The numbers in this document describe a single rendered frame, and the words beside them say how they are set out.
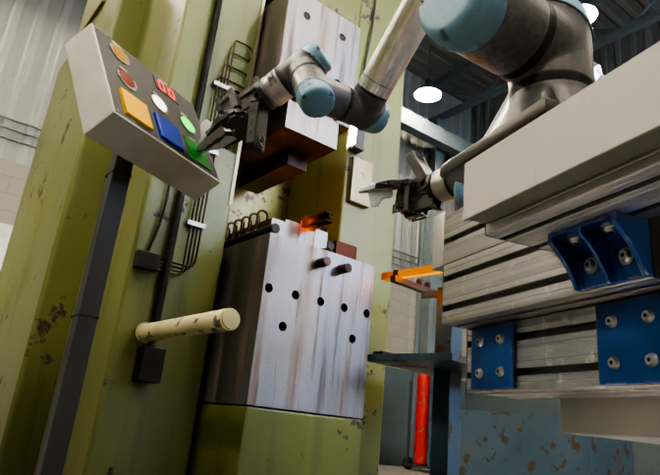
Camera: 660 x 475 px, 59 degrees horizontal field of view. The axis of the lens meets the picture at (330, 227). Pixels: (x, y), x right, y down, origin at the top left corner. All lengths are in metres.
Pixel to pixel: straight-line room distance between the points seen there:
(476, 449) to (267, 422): 4.10
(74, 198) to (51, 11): 6.70
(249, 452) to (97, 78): 0.91
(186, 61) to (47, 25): 6.74
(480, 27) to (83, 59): 0.85
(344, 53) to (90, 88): 1.01
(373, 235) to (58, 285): 1.04
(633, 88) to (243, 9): 1.66
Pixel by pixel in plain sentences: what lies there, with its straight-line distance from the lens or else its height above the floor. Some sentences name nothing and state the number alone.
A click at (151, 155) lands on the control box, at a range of 1.29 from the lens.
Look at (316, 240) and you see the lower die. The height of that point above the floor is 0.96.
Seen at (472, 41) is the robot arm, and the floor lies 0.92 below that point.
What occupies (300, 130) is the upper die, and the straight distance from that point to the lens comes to 1.80.
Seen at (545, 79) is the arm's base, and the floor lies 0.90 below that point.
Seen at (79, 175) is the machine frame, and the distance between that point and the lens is 2.08.
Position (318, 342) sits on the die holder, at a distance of 1.61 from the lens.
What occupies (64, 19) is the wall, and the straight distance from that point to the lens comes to 8.65.
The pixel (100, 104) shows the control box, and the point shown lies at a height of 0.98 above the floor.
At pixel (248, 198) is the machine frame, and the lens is 2.21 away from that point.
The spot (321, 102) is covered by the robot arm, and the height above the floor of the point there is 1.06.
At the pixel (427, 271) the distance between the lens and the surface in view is 1.79.
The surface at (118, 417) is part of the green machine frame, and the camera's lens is 1.57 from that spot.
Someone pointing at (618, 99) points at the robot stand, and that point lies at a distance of 0.52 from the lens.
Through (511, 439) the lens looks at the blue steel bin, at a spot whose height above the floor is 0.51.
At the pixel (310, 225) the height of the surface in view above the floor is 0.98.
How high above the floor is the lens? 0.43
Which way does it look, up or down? 19 degrees up
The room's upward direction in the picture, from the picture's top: 6 degrees clockwise
